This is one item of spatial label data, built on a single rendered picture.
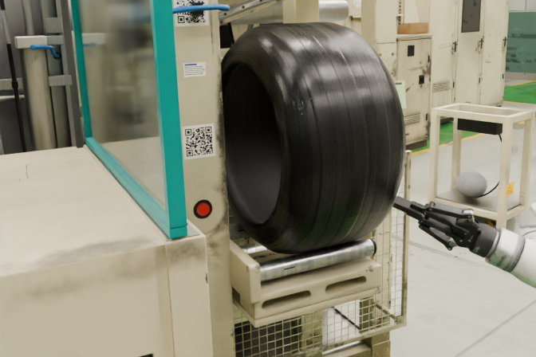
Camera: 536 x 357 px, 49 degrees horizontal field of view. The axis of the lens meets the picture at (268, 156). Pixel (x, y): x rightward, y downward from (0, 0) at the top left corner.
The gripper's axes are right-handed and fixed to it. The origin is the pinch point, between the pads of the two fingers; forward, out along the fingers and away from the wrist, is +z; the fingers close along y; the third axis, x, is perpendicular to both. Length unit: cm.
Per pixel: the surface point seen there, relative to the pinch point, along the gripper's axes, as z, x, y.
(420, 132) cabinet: -7, 449, 270
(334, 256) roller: 11.2, -10.3, 15.7
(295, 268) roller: 18.3, -18.6, 16.0
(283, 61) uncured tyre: 37.6, -3.7, -26.5
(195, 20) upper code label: 57, -8, -31
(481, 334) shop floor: -62, 89, 127
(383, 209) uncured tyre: 5.3, -5.7, -1.1
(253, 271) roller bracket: 25.8, -28.8, 11.2
